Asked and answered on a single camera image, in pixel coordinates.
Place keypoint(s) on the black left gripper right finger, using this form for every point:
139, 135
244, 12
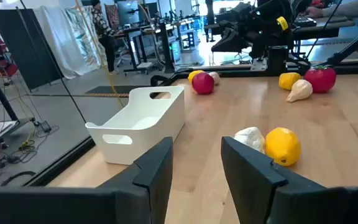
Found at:
247, 180

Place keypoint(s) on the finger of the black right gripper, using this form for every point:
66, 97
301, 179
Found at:
233, 25
230, 42

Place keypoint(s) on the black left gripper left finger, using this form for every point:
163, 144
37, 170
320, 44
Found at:
157, 174

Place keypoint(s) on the white garlic bulb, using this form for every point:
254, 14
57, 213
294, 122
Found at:
299, 90
215, 77
250, 138

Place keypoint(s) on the yellow lemon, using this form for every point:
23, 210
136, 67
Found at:
288, 80
283, 146
194, 74

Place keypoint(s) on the red tomato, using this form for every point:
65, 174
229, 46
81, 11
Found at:
320, 79
203, 83

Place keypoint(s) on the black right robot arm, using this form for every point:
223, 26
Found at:
275, 43

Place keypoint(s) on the white plastic basket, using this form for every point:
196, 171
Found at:
160, 124

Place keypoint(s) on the black keyboard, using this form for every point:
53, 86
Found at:
304, 21

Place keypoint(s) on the black standing desk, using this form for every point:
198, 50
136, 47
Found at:
166, 49

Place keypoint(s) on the dark office desk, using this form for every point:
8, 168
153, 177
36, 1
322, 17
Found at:
328, 29

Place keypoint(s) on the black hazard striped floor mat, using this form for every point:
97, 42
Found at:
113, 90

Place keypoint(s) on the black diagonal support beam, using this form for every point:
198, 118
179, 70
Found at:
353, 43

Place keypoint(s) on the black power adapter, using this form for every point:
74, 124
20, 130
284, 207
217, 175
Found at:
45, 126

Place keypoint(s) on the person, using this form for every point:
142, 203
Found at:
102, 34

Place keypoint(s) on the white draped cloth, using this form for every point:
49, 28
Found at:
61, 40

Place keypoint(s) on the black partition panel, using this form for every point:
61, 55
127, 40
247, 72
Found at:
23, 46

